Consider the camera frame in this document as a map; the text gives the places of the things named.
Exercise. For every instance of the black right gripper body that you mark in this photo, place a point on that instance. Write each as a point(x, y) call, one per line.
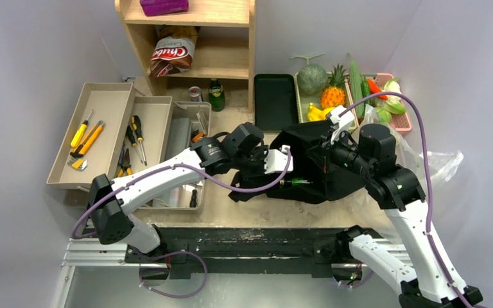
point(329, 152)

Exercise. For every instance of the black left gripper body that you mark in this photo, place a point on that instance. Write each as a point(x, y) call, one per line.
point(251, 165)

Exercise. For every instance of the black fabric tote bag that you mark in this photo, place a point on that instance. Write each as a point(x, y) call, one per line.
point(332, 185)

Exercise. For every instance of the small green toy chili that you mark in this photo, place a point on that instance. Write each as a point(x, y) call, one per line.
point(365, 88)

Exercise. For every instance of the white toy cauliflower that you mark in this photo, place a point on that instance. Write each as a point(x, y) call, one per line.
point(393, 103)

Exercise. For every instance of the orange toy carrot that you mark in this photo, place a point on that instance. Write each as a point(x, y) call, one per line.
point(374, 89)

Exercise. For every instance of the green perrier glass bottle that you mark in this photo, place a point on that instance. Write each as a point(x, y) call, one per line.
point(216, 95)

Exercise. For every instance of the green netted toy melon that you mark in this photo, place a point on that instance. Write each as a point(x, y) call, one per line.
point(312, 78)

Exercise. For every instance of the red silver soda can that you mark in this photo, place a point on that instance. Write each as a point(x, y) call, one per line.
point(195, 93)

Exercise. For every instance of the red chips snack bag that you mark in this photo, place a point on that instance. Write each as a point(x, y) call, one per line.
point(174, 51)

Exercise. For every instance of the beige plastic toolbox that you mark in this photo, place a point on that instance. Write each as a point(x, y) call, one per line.
point(114, 104)

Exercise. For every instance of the yellow toy bell pepper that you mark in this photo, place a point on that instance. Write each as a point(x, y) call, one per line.
point(325, 112)

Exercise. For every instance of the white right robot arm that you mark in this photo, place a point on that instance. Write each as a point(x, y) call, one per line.
point(431, 279)

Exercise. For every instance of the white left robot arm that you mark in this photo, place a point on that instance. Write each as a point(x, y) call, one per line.
point(113, 202)

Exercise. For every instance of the yellow toy banana lower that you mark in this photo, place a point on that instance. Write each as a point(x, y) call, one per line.
point(315, 114)

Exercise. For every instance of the green toy fruit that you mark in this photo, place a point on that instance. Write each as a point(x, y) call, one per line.
point(384, 115)

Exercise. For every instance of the orange toy pineapple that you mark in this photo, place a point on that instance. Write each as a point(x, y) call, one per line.
point(334, 93)

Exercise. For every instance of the orange hex key set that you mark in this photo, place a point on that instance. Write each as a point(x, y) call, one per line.
point(196, 136)

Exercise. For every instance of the green plastic basket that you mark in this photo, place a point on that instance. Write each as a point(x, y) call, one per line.
point(303, 102)

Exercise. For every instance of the pink plastic basket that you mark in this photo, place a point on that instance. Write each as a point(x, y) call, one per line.
point(401, 123)

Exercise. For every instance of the black plastic tray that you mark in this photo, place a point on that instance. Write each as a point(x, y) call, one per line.
point(275, 102)

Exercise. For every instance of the grey plastic tool case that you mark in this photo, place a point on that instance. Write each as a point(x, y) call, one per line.
point(178, 138)

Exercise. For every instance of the wooden shelf unit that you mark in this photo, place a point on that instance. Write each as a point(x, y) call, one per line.
point(225, 48)

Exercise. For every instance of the black yellow large screwdriver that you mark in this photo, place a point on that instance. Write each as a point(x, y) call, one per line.
point(137, 127)

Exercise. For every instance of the black yellow small screwdriver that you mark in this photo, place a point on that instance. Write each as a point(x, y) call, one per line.
point(133, 141)

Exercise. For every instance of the yellow black pliers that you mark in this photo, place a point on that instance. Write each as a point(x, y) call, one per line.
point(124, 165)

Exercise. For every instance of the yellow utility knife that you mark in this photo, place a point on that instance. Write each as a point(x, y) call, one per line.
point(88, 141)

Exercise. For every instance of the small hex key set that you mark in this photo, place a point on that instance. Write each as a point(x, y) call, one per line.
point(78, 164)

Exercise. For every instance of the purple box on shelf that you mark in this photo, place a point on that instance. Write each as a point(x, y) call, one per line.
point(163, 7)

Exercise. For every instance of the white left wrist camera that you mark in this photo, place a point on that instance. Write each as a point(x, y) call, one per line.
point(277, 160)

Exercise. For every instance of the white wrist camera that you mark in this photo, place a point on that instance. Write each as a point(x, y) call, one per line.
point(341, 119)
point(277, 160)

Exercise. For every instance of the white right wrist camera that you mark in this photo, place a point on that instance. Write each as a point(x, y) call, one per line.
point(341, 119)

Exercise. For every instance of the yellow handle screwdriver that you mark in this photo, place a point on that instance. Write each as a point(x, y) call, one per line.
point(80, 131)

